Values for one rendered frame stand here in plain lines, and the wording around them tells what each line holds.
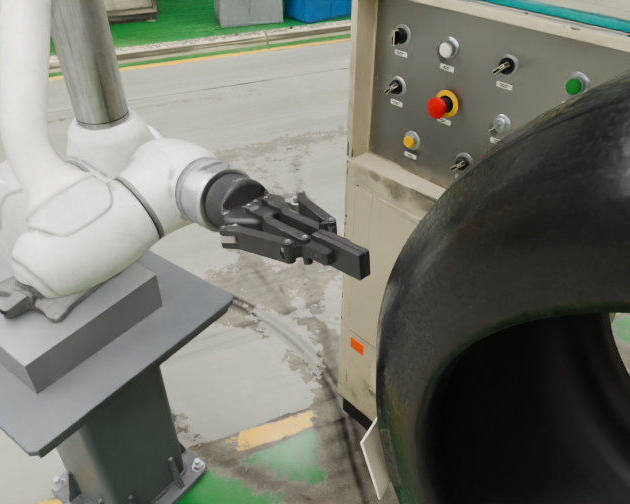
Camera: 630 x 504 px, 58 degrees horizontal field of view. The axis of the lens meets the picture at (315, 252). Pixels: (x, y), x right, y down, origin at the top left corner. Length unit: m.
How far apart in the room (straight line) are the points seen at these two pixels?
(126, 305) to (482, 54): 0.83
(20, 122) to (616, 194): 0.68
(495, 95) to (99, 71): 0.70
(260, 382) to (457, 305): 1.66
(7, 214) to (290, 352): 1.20
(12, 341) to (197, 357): 0.97
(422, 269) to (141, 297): 0.95
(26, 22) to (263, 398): 1.39
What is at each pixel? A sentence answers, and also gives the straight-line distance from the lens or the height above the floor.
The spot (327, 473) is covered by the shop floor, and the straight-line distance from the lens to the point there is 1.75.
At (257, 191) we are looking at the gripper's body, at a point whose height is 1.13.
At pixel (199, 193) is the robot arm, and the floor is 1.13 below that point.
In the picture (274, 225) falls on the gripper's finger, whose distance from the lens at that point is 0.63.
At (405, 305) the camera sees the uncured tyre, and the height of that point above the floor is 1.25.
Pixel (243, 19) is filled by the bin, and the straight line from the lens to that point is 5.71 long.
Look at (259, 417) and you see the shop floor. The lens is 1.87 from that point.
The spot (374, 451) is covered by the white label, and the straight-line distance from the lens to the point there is 0.51.
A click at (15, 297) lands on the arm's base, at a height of 0.77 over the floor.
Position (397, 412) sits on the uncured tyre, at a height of 1.15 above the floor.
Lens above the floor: 1.49
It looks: 37 degrees down
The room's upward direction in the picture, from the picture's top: straight up
